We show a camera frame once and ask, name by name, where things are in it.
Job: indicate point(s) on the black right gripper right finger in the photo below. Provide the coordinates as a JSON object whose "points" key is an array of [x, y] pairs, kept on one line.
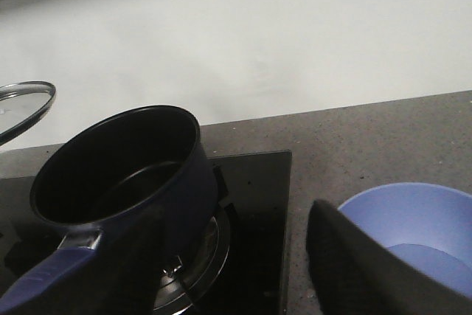
{"points": [[353, 274]]}

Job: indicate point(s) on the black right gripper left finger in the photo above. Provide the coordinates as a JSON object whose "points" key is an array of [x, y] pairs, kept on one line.
{"points": [[121, 279]]}

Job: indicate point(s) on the light blue bowl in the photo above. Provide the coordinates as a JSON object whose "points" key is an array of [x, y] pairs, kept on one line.
{"points": [[427, 226]]}

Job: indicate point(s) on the dark blue saucepan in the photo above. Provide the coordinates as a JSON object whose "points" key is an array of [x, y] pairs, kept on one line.
{"points": [[143, 164]]}

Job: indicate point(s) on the glass pot lid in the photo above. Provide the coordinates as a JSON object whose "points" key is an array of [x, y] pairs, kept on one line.
{"points": [[23, 105]]}

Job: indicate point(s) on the black glass gas hob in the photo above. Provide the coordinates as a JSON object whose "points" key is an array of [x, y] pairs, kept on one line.
{"points": [[237, 266]]}

